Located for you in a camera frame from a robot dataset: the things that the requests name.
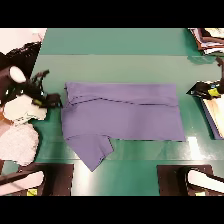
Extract heap of clothes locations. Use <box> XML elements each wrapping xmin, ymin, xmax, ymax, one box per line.
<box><xmin>188</xmin><ymin>28</ymin><xmax>224</xmax><ymax>56</ymax></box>

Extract white fleecy garment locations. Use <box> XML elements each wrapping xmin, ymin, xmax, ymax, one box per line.
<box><xmin>0</xmin><ymin>122</ymin><xmax>41</xmax><ymax>167</ymax></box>

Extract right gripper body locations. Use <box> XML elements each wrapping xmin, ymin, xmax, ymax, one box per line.
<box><xmin>186</xmin><ymin>80</ymin><xmax>222</xmax><ymax>101</ymax></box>

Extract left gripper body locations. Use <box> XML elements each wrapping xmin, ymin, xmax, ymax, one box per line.
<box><xmin>41</xmin><ymin>92</ymin><xmax>64</xmax><ymax>110</ymax></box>

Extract blue T-shirt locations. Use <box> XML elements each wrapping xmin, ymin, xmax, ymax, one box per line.
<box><xmin>60</xmin><ymin>81</ymin><xmax>187</xmax><ymax>173</ymax></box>

